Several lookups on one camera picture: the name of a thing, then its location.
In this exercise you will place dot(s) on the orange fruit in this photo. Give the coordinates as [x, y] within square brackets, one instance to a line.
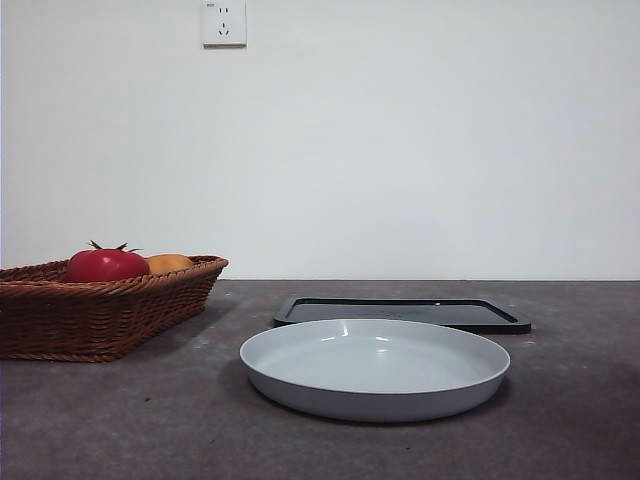
[167, 262]

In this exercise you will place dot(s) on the black rectangular tray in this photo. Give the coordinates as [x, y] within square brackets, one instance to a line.
[470, 314]

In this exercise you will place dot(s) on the grey round plate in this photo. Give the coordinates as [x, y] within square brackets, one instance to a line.
[370, 395]

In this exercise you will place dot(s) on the brown wicker basket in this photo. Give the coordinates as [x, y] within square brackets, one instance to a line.
[90, 320]

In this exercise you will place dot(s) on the white wall socket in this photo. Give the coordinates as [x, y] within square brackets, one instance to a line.
[224, 25]

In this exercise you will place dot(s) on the red tomato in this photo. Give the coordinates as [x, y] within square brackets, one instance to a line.
[107, 265]

